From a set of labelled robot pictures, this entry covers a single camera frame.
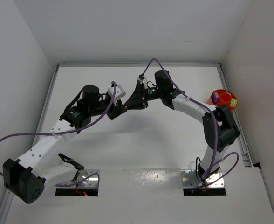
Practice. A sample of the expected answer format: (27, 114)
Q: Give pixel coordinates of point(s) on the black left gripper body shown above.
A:
(115, 109)

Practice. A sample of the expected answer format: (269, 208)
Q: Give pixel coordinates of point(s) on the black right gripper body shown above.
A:
(141, 94)

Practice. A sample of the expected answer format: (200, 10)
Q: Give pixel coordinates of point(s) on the purple lego brick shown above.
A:
(215, 98)

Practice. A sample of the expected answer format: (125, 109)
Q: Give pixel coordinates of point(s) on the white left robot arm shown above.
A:
(42, 165)

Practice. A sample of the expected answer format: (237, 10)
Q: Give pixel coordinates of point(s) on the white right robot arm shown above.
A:
(220, 128)

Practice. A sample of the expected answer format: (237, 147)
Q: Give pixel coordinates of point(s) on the orange round sorting container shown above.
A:
(225, 97)

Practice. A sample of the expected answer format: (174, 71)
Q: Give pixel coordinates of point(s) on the lime green lego in container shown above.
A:
(233, 103)

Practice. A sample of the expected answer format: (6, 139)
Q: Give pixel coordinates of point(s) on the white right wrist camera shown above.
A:
(142, 79)

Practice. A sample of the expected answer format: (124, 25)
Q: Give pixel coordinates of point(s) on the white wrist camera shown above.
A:
(120, 92)
(142, 79)

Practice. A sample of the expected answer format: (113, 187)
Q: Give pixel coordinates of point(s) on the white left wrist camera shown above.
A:
(120, 92)

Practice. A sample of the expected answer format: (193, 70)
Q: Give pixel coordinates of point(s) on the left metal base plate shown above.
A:
(83, 178)

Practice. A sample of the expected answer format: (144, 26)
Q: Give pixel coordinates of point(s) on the metal base plate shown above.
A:
(190, 180)
(83, 178)

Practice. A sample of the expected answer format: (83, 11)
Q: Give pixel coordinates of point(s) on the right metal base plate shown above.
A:
(190, 180)

